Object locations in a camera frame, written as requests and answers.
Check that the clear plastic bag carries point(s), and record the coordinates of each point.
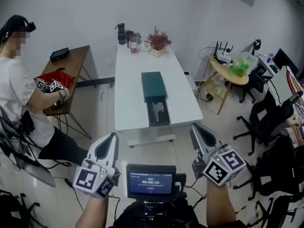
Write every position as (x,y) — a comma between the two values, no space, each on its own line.
(247,57)

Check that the person's right forearm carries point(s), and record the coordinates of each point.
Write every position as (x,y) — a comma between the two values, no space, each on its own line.
(221,203)

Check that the white router black antennas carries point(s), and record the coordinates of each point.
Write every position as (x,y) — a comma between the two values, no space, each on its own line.
(223,56)

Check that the green plastic bottle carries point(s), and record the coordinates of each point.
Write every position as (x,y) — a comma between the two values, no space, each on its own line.
(235,69)
(244,68)

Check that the person's left forearm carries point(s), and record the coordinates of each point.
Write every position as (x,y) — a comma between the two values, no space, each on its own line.
(92,212)

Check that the red backpack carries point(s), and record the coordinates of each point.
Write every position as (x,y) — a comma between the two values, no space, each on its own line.
(64,78)

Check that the black long bar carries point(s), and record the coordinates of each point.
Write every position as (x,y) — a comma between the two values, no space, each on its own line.
(95,81)

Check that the small black box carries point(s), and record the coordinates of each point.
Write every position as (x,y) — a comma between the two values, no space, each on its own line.
(59,54)

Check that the black water bottle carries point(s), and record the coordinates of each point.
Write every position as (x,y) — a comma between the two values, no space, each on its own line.
(121,35)

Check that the black mesh office chair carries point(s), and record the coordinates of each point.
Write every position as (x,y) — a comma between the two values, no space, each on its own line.
(280,170)

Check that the green curved strip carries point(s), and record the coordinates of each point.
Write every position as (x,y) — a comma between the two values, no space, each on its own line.
(102,97)

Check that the black high-back office chair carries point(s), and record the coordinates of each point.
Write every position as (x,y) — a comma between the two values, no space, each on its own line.
(256,77)

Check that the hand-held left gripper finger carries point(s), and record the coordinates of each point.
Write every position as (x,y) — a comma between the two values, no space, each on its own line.
(99,151)
(114,153)

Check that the black monitor mount rig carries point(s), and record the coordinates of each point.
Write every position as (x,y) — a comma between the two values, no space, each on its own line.
(154,209)

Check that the white air purifier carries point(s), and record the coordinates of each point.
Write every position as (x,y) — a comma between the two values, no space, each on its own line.
(191,82)

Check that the black tumbler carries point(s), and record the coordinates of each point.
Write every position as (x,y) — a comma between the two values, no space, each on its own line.
(129,38)

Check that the red potted plant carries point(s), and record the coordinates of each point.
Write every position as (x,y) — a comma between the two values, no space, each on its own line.
(158,40)

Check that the person's black clothing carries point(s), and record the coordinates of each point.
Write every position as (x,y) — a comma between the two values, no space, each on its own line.
(166,220)

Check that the white side desk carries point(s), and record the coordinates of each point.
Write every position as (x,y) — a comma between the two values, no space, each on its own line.
(268,65)

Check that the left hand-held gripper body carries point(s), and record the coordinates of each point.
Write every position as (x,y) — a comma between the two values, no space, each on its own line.
(85,178)

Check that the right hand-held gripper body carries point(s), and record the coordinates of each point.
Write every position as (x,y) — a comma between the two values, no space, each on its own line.
(221,170)

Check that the black computer monitor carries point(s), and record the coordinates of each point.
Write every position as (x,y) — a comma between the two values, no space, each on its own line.
(285,60)

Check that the silver metal object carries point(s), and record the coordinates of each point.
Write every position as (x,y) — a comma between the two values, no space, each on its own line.
(157,108)

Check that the white striped garment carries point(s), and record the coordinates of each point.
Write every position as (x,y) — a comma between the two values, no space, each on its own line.
(282,84)

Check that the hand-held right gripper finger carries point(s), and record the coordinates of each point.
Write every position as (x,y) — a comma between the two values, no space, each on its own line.
(210,138)
(198,144)

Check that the clear bottle red label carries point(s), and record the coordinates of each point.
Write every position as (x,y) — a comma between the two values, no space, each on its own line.
(134,47)

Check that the silver steel bottle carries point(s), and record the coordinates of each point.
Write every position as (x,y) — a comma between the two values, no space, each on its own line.
(138,38)

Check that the dark green box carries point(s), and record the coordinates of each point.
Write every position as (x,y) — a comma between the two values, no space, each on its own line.
(153,84)

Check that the black chest monitor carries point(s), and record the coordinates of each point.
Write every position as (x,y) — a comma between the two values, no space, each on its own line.
(149,183)

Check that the wooden desk black legs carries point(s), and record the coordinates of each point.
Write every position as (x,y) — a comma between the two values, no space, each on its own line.
(76,58)

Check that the round wooden table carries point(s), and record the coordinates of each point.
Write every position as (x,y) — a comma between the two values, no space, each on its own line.
(228,73)

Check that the yellow black striped tape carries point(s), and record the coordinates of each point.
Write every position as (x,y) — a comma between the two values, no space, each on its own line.
(257,210)

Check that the black swivel chair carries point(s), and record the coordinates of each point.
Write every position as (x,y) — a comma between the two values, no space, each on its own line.
(12,210)

